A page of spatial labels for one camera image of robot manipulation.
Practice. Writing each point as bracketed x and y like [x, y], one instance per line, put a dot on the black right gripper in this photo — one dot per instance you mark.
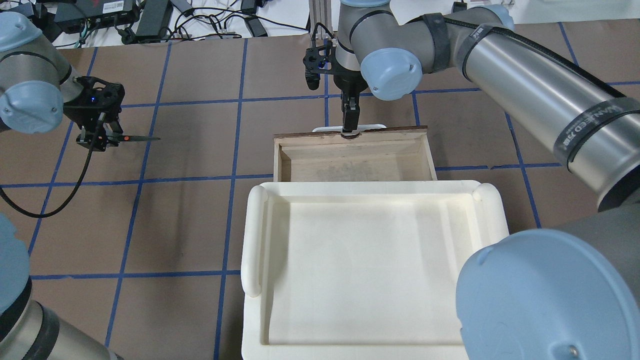
[348, 85]

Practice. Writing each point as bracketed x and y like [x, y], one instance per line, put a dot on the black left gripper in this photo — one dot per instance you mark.
[76, 108]

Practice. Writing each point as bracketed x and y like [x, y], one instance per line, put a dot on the wooden drawer with white handle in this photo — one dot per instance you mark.
[392, 154]

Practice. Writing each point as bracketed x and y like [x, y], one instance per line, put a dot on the grey orange scissors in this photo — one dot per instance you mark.
[128, 138]

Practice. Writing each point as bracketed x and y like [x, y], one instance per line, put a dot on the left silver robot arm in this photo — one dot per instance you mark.
[39, 87]

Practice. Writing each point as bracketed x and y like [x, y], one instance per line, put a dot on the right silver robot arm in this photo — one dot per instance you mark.
[568, 289]

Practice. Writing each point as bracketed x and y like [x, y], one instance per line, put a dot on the black power adapter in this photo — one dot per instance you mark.
[153, 24]

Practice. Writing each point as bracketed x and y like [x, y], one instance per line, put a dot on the white foam tray box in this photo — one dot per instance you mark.
[361, 270]

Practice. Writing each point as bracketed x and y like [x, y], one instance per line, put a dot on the aluminium frame post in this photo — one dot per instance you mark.
[320, 18]

